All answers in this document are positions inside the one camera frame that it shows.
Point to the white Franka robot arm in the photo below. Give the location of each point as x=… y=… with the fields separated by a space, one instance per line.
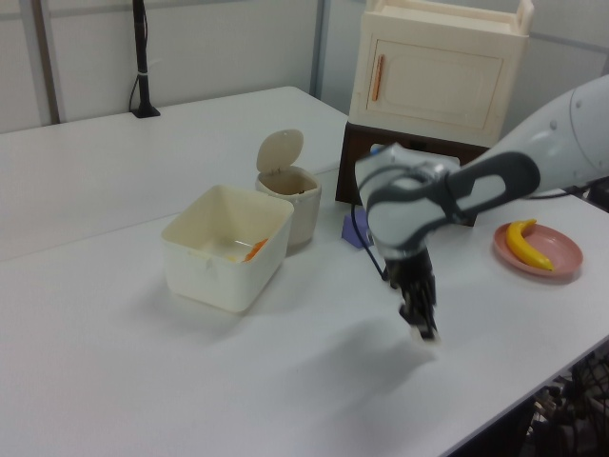
x=476 y=185

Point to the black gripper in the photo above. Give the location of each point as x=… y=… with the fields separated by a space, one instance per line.
x=411 y=276

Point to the yellow toy banana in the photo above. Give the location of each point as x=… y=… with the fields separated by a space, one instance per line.
x=521 y=245

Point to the black clutter under table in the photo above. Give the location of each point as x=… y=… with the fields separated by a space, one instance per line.
x=571 y=404

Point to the cream rectangular plastic bin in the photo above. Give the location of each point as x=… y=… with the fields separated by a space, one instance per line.
x=223 y=271

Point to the black camera stand pole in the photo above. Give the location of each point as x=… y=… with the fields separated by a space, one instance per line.
x=142 y=57

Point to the dark brown wooden box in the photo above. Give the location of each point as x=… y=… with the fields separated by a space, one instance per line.
x=352 y=166

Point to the orange toy food piece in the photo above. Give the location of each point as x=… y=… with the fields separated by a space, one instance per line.
x=254 y=250

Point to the small cream trash can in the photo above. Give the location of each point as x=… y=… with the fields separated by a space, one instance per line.
x=300 y=209

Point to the purple cube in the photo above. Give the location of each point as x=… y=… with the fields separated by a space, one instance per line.
x=353 y=231

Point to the pink plate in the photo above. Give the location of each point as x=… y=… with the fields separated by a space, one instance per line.
x=556 y=247

